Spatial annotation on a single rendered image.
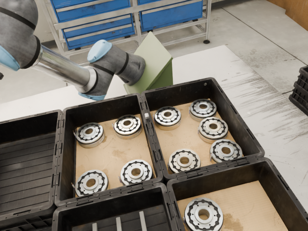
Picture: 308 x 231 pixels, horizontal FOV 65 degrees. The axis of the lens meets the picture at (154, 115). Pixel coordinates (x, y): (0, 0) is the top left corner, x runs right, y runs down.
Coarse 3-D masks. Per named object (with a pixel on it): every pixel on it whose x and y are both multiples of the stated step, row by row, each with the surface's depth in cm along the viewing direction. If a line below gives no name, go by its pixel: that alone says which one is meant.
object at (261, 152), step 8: (200, 80) 95; (208, 80) 96; (160, 88) 94; (168, 88) 94; (144, 96) 92; (224, 96) 87; (144, 104) 88; (232, 104) 84; (152, 120) 82; (240, 120) 78; (152, 128) 80; (248, 128) 76; (152, 136) 78; (248, 136) 74; (256, 144) 71; (160, 152) 73; (264, 152) 69; (160, 160) 70; (232, 160) 68; (240, 160) 68; (200, 168) 67; (208, 168) 67; (168, 176) 66; (176, 176) 68
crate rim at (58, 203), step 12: (120, 96) 93; (132, 96) 93; (72, 108) 91; (144, 120) 83; (60, 132) 82; (60, 144) 79; (60, 156) 75; (156, 156) 72; (60, 168) 72; (156, 168) 69; (60, 180) 69; (156, 180) 66; (60, 192) 67; (96, 192) 65; (108, 192) 65; (60, 204) 64
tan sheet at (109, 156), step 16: (112, 128) 95; (112, 144) 90; (128, 144) 89; (144, 144) 88; (80, 160) 86; (96, 160) 85; (112, 160) 84; (128, 160) 84; (144, 160) 83; (112, 176) 80
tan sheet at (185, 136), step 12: (180, 108) 100; (192, 120) 94; (156, 132) 92; (168, 132) 91; (180, 132) 90; (192, 132) 90; (228, 132) 88; (168, 144) 87; (180, 144) 86; (192, 144) 86; (204, 144) 85; (168, 156) 83; (204, 156) 82
